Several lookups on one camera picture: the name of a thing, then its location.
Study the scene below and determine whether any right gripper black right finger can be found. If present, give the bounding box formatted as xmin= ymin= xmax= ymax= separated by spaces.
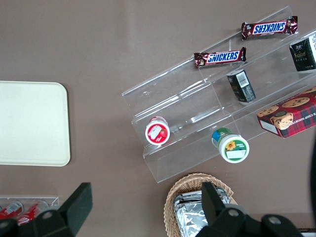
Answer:
xmin=197 ymin=182 xmax=303 ymax=237

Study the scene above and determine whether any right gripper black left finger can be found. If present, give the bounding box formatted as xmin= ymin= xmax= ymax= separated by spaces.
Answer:
xmin=0 ymin=182 xmax=93 ymax=237

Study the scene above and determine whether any light wicker basket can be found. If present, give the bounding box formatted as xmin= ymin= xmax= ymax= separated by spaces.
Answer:
xmin=163 ymin=172 xmax=239 ymax=237

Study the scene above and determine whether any cream rectangular plastic tray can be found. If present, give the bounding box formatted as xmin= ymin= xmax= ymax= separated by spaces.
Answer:
xmin=0 ymin=80 xmax=71 ymax=167

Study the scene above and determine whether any clear acrylic bottle rack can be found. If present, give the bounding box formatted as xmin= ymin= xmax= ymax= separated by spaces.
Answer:
xmin=0 ymin=196 xmax=61 ymax=224

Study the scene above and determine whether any foil wrapped pack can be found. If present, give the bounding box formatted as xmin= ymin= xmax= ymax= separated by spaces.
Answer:
xmin=172 ymin=187 xmax=235 ymax=212
xmin=175 ymin=202 xmax=211 ymax=237

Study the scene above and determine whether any red cola bottle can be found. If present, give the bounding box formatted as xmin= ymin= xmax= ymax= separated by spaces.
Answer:
xmin=16 ymin=200 xmax=49 ymax=227
xmin=0 ymin=200 xmax=24 ymax=221

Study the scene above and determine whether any green lid sunflower cup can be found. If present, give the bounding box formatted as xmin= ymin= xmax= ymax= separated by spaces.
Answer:
xmin=211 ymin=127 xmax=250 ymax=164

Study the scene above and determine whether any red lid strawberry yogurt cup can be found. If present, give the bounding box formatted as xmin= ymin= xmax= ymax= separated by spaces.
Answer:
xmin=144 ymin=116 xmax=171 ymax=146

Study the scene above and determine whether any clear acrylic stepped shelf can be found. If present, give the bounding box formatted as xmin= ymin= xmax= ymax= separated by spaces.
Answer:
xmin=121 ymin=6 xmax=316 ymax=184

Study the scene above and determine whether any red tartan cookie box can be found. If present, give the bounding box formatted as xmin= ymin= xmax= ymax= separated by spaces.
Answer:
xmin=256 ymin=86 xmax=316 ymax=139

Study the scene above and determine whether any small black barcode carton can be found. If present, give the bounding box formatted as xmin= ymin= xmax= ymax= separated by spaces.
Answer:
xmin=227 ymin=69 xmax=257 ymax=103

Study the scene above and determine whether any Snickers chocolate bar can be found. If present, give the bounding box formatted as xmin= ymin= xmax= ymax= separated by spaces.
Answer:
xmin=241 ymin=15 xmax=299 ymax=40
xmin=193 ymin=46 xmax=247 ymax=69

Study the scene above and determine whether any black and white carton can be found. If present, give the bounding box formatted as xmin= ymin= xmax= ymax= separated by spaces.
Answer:
xmin=289 ymin=36 xmax=316 ymax=73

